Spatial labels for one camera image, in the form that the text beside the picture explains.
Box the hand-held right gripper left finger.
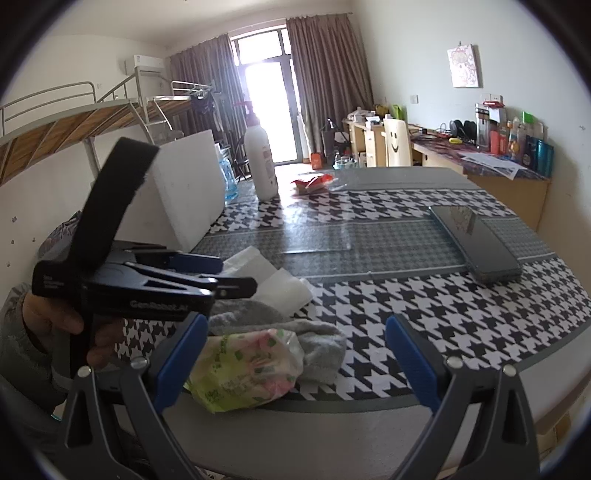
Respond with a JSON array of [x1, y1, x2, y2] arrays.
[[64, 314, 208, 480]]

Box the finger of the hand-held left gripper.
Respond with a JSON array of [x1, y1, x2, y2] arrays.
[[124, 247, 223, 274], [126, 261, 258, 300]]

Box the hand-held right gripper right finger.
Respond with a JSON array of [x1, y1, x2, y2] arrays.
[[385, 315, 541, 480]]

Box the white tissue packet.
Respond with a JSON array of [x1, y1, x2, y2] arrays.
[[254, 270, 315, 320], [224, 247, 278, 280]]

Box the green floral tissue packet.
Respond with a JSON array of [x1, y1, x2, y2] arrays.
[[185, 330, 305, 414]]

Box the white foam box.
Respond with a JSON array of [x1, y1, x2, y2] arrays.
[[147, 129, 228, 254]]

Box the grey sock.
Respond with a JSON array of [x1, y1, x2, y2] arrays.
[[210, 300, 347, 384]]

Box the person's left forearm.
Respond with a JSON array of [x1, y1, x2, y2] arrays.
[[0, 284, 75, 416]]

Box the person's left hand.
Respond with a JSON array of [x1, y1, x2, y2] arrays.
[[23, 292, 124, 370]]

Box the blue orange quilt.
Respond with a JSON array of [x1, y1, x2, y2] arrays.
[[39, 211, 86, 259]]

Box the blue water jug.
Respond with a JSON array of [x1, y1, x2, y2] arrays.
[[219, 154, 239, 204]]

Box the large metal bunk bed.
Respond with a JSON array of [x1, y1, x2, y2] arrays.
[[0, 80, 158, 185]]

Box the small metal bunk bed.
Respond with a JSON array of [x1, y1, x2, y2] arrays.
[[145, 80, 222, 139]]

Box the dark hanging clothes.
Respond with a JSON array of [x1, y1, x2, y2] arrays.
[[191, 92, 218, 116]]

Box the white pump lotion bottle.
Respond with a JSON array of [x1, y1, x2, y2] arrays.
[[242, 102, 279, 201]]

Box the red snack packet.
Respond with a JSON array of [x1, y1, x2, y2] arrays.
[[291, 174, 334, 195]]

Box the white air conditioner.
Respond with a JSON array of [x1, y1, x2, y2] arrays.
[[124, 54, 164, 75]]

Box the dark smartphone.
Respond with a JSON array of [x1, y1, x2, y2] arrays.
[[429, 205, 523, 284]]

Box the brown curtain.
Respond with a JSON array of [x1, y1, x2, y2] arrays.
[[168, 34, 247, 181], [286, 16, 375, 162]]

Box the glass balcony door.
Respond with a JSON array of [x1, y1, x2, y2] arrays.
[[229, 27, 308, 164]]

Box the wooden desk with dark top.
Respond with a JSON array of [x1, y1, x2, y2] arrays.
[[409, 134, 552, 232]]

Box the white printed papers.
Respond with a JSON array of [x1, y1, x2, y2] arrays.
[[459, 152, 532, 180]]

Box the wooden smiley face chair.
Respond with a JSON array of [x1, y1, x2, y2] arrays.
[[383, 119, 411, 168]]

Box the row of toiletry bottles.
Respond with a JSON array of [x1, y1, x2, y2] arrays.
[[489, 111, 555, 177]]

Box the steel thermos bottle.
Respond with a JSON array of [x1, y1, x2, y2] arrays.
[[475, 102, 492, 151]]

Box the pink cartoon wall picture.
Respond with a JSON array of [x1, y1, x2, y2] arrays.
[[447, 44, 481, 88]]

